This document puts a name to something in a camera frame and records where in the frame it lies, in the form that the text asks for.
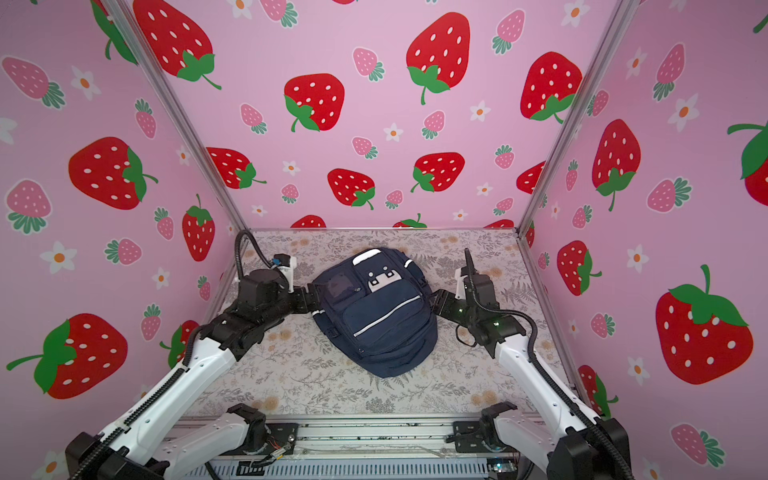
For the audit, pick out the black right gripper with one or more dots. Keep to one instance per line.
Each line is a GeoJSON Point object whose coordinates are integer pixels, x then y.
{"type": "Point", "coordinates": [443, 302]}

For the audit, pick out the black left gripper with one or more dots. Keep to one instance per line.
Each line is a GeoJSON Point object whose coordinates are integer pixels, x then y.
{"type": "Point", "coordinates": [314, 301]}

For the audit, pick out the navy blue student backpack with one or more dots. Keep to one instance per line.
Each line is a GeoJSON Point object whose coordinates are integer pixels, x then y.
{"type": "Point", "coordinates": [375, 308]}

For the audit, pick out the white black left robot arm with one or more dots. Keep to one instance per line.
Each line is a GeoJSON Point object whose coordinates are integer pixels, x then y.
{"type": "Point", "coordinates": [180, 384]}

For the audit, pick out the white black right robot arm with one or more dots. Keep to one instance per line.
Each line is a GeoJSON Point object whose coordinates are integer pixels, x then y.
{"type": "Point", "coordinates": [552, 390]}

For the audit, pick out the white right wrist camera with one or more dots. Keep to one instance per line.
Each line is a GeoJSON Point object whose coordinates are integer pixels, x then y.
{"type": "Point", "coordinates": [460, 276]}

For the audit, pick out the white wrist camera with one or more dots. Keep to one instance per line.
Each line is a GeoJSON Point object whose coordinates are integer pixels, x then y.
{"type": "Point", "coordinates": [286, 264]}
{"type": "Point", "coordinates": [460, 276]}

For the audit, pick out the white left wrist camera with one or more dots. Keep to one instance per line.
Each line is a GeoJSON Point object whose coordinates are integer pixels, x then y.
{"type": "Point", "coordinates": [286, 264]}

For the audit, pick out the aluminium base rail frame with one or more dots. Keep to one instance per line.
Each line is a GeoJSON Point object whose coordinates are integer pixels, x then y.
{"type": "Point", "coordinates": [422, 447]}

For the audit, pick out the aluminium corner post left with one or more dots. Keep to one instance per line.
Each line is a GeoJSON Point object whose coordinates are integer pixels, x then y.
{"type": "Point", "coordinates": [125, 22]}

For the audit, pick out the aluminium corner post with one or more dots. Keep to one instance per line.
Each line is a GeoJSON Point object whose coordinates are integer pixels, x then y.
{"type": "Point", "coordinates": [611, 39]}
{"type": "Point", "coordinates": [125, 22]}

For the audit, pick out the aluminium corner post right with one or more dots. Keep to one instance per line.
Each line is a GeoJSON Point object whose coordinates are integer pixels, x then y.
{"type": "Point", "coordinates": [611, 39]}

